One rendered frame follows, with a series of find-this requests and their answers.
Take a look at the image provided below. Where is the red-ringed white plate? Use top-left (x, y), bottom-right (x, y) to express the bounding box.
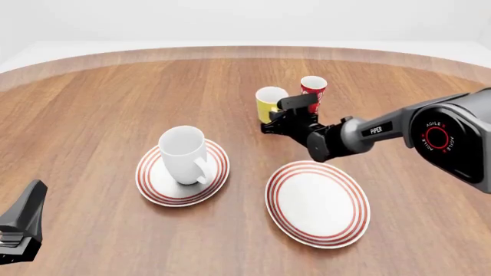
top-left (265, 159), bottom-right (372, 250)
top-left (135, 138), bottom-right (231, 208)

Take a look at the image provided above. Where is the red and white mug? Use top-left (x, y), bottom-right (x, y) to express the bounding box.
top-left (299, 75), bottom-right (328, 115)

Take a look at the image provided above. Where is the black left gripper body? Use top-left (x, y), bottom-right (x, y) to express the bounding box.
top-left (0, 225), bottom-right (43, 265)

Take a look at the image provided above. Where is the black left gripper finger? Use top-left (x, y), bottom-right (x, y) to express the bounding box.
top-left (0, 179), bottom-right (48, 243)

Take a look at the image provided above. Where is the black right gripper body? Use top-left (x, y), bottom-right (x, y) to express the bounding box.
top-left (276, 112), bottom-right (321, 142)

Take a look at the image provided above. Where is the yellow and white mug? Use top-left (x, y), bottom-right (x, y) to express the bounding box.
top-left (255, 85), bottom-right (290, 124)

